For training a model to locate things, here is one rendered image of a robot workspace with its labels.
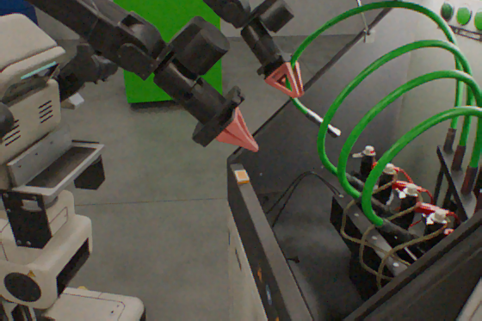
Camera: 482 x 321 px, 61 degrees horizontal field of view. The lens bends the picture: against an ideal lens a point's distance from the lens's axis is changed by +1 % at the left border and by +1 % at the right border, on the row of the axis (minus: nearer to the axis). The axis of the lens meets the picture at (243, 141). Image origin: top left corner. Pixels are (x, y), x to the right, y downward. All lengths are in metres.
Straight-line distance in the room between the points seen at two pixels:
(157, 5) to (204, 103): 3.34
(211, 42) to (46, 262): 0.80
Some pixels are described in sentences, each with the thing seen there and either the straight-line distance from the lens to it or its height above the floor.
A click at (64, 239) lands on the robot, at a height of 0.80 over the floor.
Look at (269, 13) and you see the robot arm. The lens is 0.96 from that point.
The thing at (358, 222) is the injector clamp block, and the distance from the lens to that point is 0.96.
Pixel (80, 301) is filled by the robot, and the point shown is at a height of 0.28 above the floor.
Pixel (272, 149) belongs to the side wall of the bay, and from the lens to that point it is 1.22.
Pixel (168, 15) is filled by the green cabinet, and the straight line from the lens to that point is 3.97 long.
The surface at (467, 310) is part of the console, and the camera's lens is 0.75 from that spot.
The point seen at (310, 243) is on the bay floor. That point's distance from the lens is 1.11.
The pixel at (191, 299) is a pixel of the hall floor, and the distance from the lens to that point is 2.10.
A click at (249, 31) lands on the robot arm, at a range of 0.97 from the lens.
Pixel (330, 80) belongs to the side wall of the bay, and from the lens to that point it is 1.20.
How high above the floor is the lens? 1.55
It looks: 27 degrees down
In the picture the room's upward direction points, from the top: straight up
